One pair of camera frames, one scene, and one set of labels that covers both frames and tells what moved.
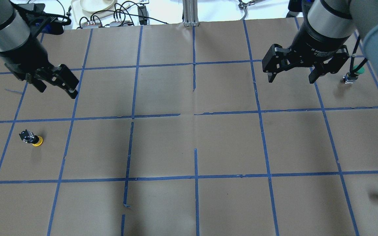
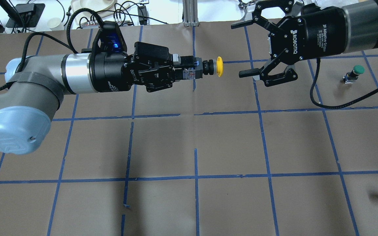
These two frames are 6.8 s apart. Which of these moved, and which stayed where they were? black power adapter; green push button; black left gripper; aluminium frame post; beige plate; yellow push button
Moved: black left gripper; yellow push button
Stayed: aluminium frame post; black power adapter; beige plate; green push button
